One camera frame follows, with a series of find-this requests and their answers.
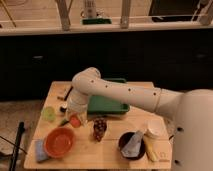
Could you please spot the white lidded cup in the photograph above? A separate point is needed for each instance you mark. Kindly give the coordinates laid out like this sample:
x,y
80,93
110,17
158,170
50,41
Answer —
x,y
154,129

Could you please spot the green base object on shelf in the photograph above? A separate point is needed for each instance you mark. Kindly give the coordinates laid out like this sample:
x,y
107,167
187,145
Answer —
x,y
93,21

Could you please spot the light green cup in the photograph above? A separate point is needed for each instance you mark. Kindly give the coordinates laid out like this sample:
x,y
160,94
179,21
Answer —
x,y
48,114

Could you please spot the blue cloth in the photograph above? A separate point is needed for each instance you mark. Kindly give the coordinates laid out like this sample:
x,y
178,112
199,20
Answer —
x,y
40,153

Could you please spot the black pole stand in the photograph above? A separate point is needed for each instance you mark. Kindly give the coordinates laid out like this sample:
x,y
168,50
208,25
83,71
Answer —
x,y
16,148

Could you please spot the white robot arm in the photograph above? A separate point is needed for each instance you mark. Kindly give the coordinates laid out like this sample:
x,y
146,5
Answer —
x,y
191,111

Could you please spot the red bowl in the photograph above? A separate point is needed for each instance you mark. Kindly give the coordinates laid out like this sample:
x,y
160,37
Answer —
x,y
58,142

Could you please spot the grey crumpled cloth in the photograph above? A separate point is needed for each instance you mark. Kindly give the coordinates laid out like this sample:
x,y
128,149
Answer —
x,y
132,148

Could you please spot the small wooden block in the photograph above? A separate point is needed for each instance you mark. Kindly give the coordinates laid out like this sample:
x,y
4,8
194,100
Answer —
x,y
62,94

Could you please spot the dark brown bowl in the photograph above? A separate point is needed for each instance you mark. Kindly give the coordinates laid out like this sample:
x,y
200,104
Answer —
x,y
123,141

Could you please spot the green plastic tray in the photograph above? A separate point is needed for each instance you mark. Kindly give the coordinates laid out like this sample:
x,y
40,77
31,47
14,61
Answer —
x,y
103,105

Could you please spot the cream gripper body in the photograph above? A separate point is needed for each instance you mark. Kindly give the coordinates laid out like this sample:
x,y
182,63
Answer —
x,y
77,106

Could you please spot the green cucumber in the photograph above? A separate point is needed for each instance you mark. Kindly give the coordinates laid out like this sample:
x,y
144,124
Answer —
x,y
63,122

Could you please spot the yellow corn cob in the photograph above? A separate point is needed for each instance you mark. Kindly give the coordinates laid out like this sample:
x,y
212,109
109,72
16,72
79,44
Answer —
x,y
149,150

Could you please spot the bunch of dark grapes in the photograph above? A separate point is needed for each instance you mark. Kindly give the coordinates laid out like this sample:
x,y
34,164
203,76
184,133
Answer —
x,y
99,127

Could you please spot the red apple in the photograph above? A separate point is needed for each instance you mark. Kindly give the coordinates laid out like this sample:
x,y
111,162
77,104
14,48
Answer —
x,y
74,121

